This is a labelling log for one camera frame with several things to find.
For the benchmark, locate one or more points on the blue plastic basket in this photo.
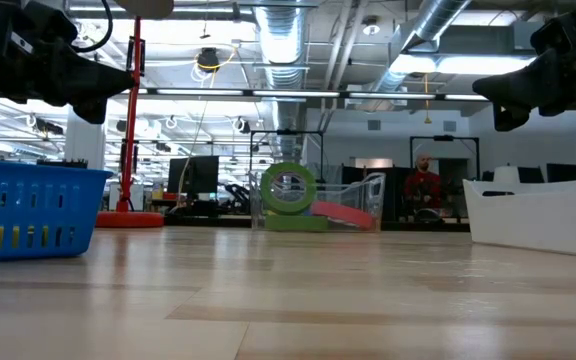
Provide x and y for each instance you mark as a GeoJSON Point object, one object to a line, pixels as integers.
{"type": "Point", "coordinates": [28, 210]}

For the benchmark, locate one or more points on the white building column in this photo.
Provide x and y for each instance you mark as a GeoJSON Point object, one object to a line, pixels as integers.
{"type": "Point", "coordinates": [84, 145]}

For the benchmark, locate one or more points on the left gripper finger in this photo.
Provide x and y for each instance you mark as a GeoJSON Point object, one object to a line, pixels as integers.
{"type": "Point", "coordinates": [83, 75]}
{"type": "Point", "coordinates": [93, 110]}

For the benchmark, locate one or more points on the white plastic bin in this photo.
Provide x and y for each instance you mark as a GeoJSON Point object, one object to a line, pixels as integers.
{"type": "Point", "coordinates": [543, 210]}

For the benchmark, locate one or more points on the black metal gantry frame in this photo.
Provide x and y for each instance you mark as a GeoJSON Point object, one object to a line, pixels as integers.
{"type": "Point", "coordinates": [444, 137]}
{"type": "Point", "coordinates": [286, 132]}

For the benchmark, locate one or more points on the black ridged box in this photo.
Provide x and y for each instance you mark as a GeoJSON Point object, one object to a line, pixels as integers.
{"type": "Point", "coordinates": [62, 164]}

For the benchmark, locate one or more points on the silver corrugated ventilation duct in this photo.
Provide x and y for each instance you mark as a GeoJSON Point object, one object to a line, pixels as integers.
{"type": "Point", "coordinates": [280, 35]}

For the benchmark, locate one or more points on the red desk lamp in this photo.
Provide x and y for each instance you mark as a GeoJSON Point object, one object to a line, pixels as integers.
{"type": "Point", "coordinates": [129, 150]}

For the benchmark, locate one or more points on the large green tape roll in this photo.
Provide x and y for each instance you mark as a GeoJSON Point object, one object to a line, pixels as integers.
{"type": "Point", "coordinates": [265, 189]}

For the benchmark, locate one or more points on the dark desk monitor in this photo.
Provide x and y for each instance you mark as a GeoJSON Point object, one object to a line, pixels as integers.
{"type": "Point", "coordinates": [563, 172]}
{"type": "Point", "coordinates": [532, 175]}

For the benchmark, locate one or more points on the person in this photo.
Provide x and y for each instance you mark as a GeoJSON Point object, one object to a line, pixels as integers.
{"type": "Point", "coordinates": [422, 182]}

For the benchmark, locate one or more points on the silver slanted ventilation duct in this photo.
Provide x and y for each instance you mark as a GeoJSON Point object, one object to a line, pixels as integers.
{"type": "Point", "coordinates": [438, 17]}

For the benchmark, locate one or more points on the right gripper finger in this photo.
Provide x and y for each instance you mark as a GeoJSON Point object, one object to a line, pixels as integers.
{"type": "Point", "coordinates": [510, 117]}
{"type": "Point", "coordinates": [528, 85]}

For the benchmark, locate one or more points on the black computer monitor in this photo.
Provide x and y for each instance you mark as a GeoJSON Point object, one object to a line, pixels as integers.
{"type": "Point", "coordinates": [198, 175]}

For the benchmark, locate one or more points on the black ceiling-mounted device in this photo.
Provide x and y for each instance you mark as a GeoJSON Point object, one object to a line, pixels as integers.
{"type": "Point", "coordinates": [208, 59]}

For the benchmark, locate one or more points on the clear plastic bin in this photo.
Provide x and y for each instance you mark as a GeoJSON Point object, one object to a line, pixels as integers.
{"type": "Point", "coordinates": [363, 200]}

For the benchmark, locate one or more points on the white rounded seat back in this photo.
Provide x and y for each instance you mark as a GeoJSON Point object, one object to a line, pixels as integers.
{"type": "Point", "coordinates": [507, 175]}

